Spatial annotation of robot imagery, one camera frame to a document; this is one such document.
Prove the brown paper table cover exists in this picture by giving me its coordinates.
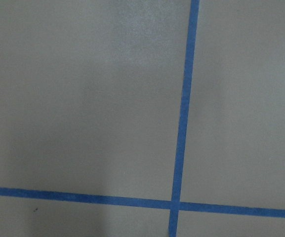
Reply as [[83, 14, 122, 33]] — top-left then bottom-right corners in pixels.
[[0, 0, 285, 237]]

